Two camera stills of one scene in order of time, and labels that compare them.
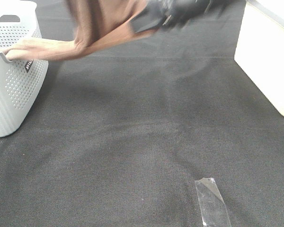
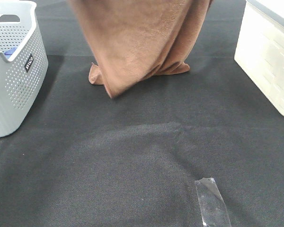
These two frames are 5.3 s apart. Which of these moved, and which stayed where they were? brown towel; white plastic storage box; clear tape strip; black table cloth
Moved: brown towel
Stayed: black table cloth; white plastic storage box; clear tape strip
